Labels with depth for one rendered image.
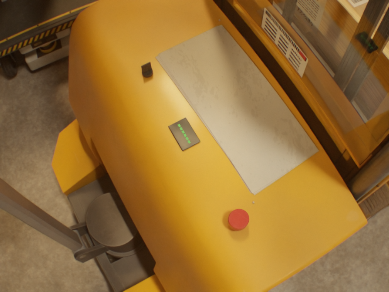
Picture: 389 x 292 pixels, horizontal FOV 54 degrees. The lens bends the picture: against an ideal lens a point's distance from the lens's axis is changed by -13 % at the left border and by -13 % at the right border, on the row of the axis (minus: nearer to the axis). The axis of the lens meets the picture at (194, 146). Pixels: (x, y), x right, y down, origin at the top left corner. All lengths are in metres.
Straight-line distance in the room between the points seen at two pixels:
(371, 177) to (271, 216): 0.21
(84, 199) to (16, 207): 0.66
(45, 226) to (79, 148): 0.51
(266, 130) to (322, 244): 0.26
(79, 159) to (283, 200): 0.83
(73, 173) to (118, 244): 0.33
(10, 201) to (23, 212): 0.07
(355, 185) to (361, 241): 1.00
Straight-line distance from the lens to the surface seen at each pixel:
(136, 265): 1.42
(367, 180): 0.80
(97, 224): 1.31
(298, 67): 0.87
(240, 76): 0.93
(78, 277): 1.76
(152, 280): 1.32
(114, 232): 1.29
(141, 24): 1.02
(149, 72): 0.93
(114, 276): 1.43
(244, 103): 0.90
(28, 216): 0.94
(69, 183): 1.48
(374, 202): 1.28
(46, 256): 1.81
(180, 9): 1.04
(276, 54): 1.03
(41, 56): 2.04
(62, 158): 1.51
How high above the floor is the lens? 1.68
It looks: 68 degrees down
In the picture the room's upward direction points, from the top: 2 degrees counter-clockwise
